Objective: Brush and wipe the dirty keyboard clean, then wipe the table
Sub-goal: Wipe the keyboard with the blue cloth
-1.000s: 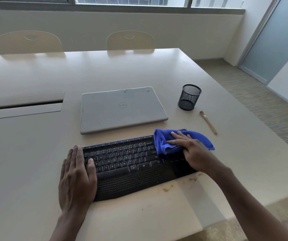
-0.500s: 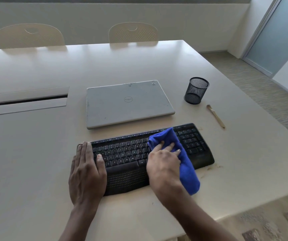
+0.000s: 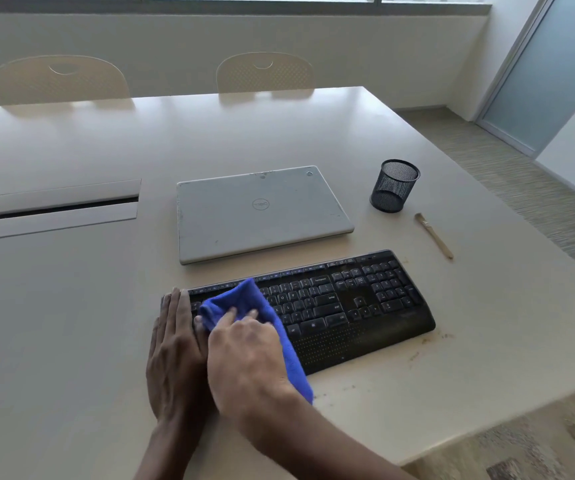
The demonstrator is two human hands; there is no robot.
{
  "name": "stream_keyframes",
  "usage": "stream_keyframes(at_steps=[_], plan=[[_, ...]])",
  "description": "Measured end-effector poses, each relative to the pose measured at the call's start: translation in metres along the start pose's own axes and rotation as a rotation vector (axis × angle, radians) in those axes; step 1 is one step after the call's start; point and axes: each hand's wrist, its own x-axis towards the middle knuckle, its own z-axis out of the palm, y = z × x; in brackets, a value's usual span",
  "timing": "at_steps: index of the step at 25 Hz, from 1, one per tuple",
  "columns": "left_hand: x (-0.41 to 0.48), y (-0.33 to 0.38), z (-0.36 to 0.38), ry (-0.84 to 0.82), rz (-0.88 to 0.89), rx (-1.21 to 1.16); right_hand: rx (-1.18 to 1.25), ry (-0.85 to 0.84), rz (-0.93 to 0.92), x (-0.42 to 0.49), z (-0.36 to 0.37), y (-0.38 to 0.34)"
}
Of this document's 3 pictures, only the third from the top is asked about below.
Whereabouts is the person's left hand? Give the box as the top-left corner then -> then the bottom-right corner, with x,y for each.
145,287 -> 218,425

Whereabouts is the person's right hand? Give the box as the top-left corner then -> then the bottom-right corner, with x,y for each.
206,307 -> 301,435

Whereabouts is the blue microfibre cloth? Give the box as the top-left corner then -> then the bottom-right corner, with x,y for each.
196,277 -> 315,407

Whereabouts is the black keyboard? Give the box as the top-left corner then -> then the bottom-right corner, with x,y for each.
159,249 -> 437,377

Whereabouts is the small wooden brush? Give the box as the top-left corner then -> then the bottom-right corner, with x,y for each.
414,212 -> 455,261

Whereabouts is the person's right forearm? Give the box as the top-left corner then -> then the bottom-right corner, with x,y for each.
239,392 -> 418,480

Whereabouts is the silver laptop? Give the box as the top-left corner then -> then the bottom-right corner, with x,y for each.
175,165 -> 356,266

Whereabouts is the black mesh pen holder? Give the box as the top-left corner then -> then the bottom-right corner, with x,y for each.
369,159 -> 422,214

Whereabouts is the cream perforated chair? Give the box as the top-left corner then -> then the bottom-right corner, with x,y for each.
215,51 -> 316,95
0,54 -> 132,107

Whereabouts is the frosted glass door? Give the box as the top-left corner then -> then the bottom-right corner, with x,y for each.
475,0 -> 575,158

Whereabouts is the grey desk cable slot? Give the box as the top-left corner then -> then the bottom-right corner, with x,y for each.
0,178 -> 142,244

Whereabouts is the grey window frame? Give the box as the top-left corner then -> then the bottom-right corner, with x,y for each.
0,0 -> 492,17

